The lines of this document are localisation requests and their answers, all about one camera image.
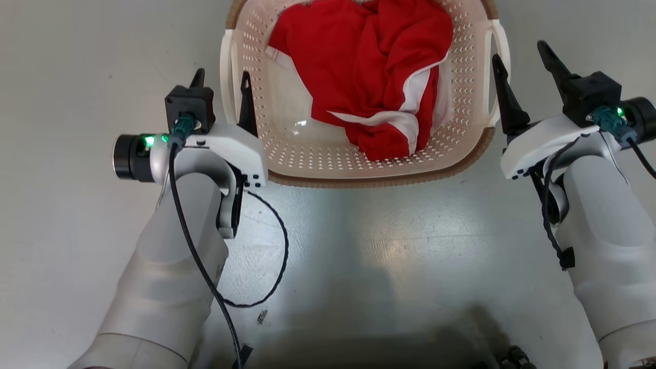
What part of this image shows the red white garment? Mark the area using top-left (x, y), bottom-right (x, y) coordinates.
top-left (266, 0), bottom-right (455, 162)

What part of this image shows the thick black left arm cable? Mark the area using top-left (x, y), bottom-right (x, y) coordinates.
top-left (168, 114), bottom-right (253, 369)

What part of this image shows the black right camera cable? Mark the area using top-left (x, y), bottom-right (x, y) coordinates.
top-left (589, 106), bottom-right (656, 180)

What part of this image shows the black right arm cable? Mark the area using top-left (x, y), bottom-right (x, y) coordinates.
top-left (530, 136), bottom-right (581, 271)

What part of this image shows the beige perforated plastic laundry basket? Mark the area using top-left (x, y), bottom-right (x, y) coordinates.
top-left (219, 0), bottom-right (512, 189)

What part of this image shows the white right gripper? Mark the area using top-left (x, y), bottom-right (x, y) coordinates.
top-left (491, 39), bottom-right (624, 180)

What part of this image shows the thin black looping cable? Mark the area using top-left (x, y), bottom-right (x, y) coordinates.
top-left (223, 189), bottom-right (290, 309)

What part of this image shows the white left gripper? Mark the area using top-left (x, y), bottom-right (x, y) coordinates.
top-left (179, 68), bottom-right (269, 188)

